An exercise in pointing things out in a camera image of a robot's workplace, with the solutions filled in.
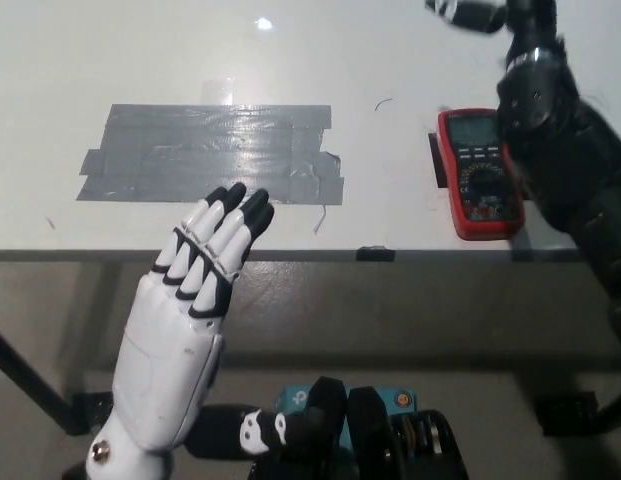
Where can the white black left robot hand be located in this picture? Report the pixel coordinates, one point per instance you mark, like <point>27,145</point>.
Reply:
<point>160,350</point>

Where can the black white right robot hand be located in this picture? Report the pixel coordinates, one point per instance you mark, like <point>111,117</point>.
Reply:
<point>530,20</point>

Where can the red black digital multimeter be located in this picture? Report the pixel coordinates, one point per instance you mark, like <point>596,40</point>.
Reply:
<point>482,200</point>

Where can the black teal robot torso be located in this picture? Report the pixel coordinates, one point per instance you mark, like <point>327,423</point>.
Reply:
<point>370,425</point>

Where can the black diagonal table brace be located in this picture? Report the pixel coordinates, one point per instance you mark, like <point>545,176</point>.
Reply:
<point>20,372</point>

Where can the black tape patch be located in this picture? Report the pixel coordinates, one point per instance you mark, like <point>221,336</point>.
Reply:
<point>436,165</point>

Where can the small black tape strip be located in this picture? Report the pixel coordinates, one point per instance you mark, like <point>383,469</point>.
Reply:
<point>375,254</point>

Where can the black table foot bracket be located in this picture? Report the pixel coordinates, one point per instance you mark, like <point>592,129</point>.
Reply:
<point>87,415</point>
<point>560,412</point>

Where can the grey duct tape patch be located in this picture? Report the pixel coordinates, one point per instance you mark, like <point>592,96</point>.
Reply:
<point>190,150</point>

